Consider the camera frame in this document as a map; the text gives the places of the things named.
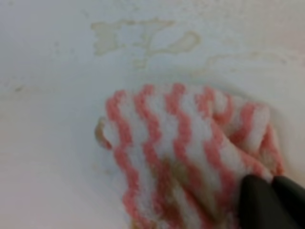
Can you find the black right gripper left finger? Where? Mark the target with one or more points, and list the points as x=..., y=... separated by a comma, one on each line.
x=260, y=208

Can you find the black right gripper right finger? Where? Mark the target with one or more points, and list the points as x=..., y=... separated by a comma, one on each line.
x=292, y=197

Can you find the pink white striped rag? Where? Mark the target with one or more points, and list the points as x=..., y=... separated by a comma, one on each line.
x=182, y=151

